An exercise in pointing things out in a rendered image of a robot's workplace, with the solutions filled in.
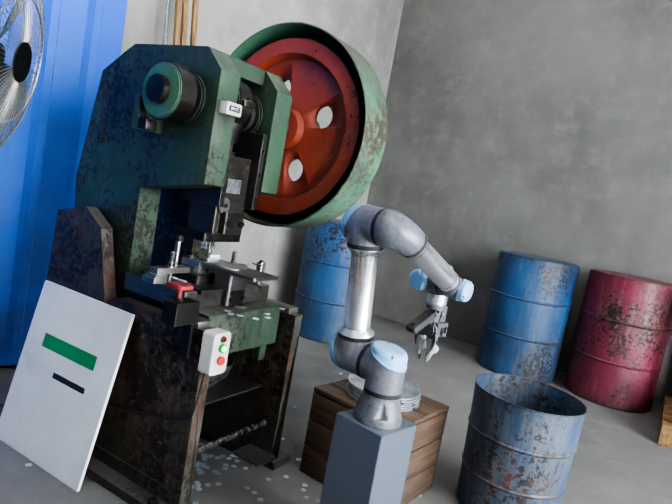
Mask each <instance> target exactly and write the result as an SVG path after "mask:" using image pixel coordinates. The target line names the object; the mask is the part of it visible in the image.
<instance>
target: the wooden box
mask: <svg viewBox="0 0 672 504"><path fill-rule="evenodd" d="M347 383H348V378H347V379H344V380H340V381H336V382H332V383H328V384H324V385H320V386H316V387H314V391H315V392H314V393H313V398H312V404H311V409H310V415H309V418H310V419H309V420H308V426H307V431H306V437H305V442H304V444H305V445H304V448H303V453H302V459H301V465H300V471H301V472H303V473H305V474H306V475H308V476H310V477H311V478H313V479H315V480H316V481H318V482H320V483H321V484H323V483H324V478H325V472H326V467H327V462H328V456H329V451H330V446H331V440H332V435H333V430H334V424H335V419H336V413H338V412H342V411H345V410H349V409H353V408H354V406H355V405H356V403H357V401H356V400H355V399H353V398H352V397H351V396H350V395H349V394H348V393H347ZM412 410H413V409H412ZM448 410H449V406H447V405H445V404H442V403H440V402H437V401H435V400H433V399H430V398H428V397H426V396H423V395H421V399H420V402H419V406H418V408H417V409H415V410H413V411H408V412H401V414H402V418H403V419H405V420H407V421H409V422H411V423H413V424H415V425H416V430H415V435H414V440H413V445H412V450H411V455H410V460H409V465H408V470H407V474H406V479H405V484H404V489H403V494H402V499H401V504H406V503H408V502H410V501H411V500H413V499H414V498H416V497H418V496H419V495H421V494H422V493H424V492H425V491H427V490H429V489H430V488H431V487H432V485H433V480H434V475H435V470H436V466H437V461H438V456H439V451H440V447H441V442H442V436H443V432H444V427H445V423H446V418H447V413H448Z"/></svg>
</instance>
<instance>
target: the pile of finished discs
mask: <svg viewBox="0 0 672 504"><path fill-rule="evenodd" d="M347 393H348V394H349V395H350V396H351V397H352V398H353V399H355V400H356V401H358V399H359V397H360V396H361V394H362V391H360V390H358V389H356V388H355V387H353V386H352V385H351V384H350V383H349V381H348V383H347ZM420 399H421V393H420V396H419V397H418V398H416V399H413V400H400V404H401V412H408V411H413V410H415V409H417V408H418V406H419V402H420ZM412 409H413V410H412Z"/></svg>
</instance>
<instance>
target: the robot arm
mask: <svg viewBox="0 0 672 504"><path fill-rule="evenodd" d="M341 232H342V233H343V236H344V237H345V238H347V246H346V247H347V248H348V249H349V250H350V252H351V255H350V266H349V276H348V286H347V296H346V306H345V316H344V325H343V326H341V327H340V328H339V330H338V332H337V333H336V334H335V335H334V336H333V340H331V341H330V345H329V355H330V358H331V360H332V362H333V363H334V364H335V365H337V366H339V367H340V368H341V369H343V370H346V371H348V372H350V373H352V374H355V375H357V376H359V377H361V378H363V379H365V383H364V388H363V392H362V394H361V396H360V397H359V399H358V401H357V403H356V405H355V406H354V410H353V417H354V418H355V419H356V420H357V421H358V422H360V423H361V424H364V425H366V426H368V427H372V428H376V429H381V430H393V429H397V428H399V427H400V426H401V422H402V414H401V404H400V397H401V392H402V387H403V382H404V377H405V372H406V370H407V360H408V356H407V353H406V352H405V351H404V350H403V349H402V348H401V347H399V346H397V345H395V344H393V343H389V342H387V341H374V331H373V330H372V329H371V328H370V326H371V317H372V308H373V298H374V289H375V280H376V271H377V261H378V255H379V254H380V253H381V252H382V251H383V250H384V248H388V249H391V250H394V251H396V252H398V253H400V254H401V255H402V256H403V257H405V258H410V259H411V260H412V261H413V262H414V263H415V264H416V265H417V266H418V267H419V268H420V269H415V270H413V271H412V272H411V273H410V275H409V284H410V286H411V287H412V288H413V289H415V290H419V291H421V290H425V291H428V293H427V298H426V302H427V303H426V306H425V307H427V308H429V311H428V310H425V311H424V312H423V313H421V314H420V315H419V316H418V317H416V318H415V319H414V320H412V321H411V322H410V323H409V324H407V325H406V329H407V331H409V332H411V333H414V334H415V347H416V353H417V357H418V359H420V357H421V350H422V349H424V348H426V350H425V356H424V359H425V362H427V361H428V360H429V359H430V358H431V356H432V354H434V353H437V352H438V350H439V347H438V346H437V345H436V343H437V341H438V337H440V336H441V337H446V332H447V327H448V323H446V322H445V318H446V313H447V308H448V307H447V306H446V304H447V299H448V298H451V299H454V300H456V301H462V302H467V301H468V300H469V299H470V298H471V296H472V294H473V284H472V282H471V281H468V280H466V279H462V278H460V277H459V276H458V275H457V273H456V272H455V271H454V270H453V267H452V266H450V265H448V264H447V262H446V261H445V260H444V259H443V258H442V257H441V256H440V255H439V254H438V253H437V251H436V250H435V249H434V248H433V247H432V246H431V245H430V244H429V243H428V242H427V236H426V234H425V233H424V232H423V231H422V230H421V229H420V228H419V227H418V226H417V225H416V224H415V223H414V222H413V221H412V220H410V219H409V218H408V217H407V216H405V215H404V214H402V213H401V212H398V211H396V210H393V209H387V208H382V207H377V206H372V205H370V204H355V205H352V206H351V207H350V208H349V209H348V210H347V211H346V212H345V213H344V215H343V217H342V220H341ZM445 327H446V331H445V334H443V333H444V328H445ZM426 336H427V337H428V338H430V339H429V340H427V341H426Z"/></svg>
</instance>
